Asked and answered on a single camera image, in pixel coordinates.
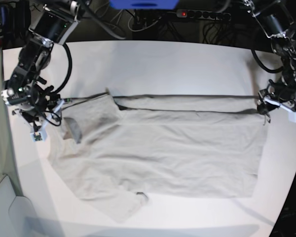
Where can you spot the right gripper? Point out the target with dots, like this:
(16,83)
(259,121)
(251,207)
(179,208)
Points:
(38,121)

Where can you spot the blue box top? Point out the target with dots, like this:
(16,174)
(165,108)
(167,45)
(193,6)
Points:
(143,4)

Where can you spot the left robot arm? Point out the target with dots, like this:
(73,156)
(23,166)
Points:
(278,26)

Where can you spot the beige t-shirt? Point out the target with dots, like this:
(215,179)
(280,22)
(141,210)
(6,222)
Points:
(111,152)

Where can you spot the black power strip red switch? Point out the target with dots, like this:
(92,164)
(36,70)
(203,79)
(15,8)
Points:
(203,15)

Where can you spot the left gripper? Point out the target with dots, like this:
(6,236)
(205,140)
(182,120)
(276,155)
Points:
(268,101)

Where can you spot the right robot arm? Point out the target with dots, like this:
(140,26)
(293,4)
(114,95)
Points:
(35,105)

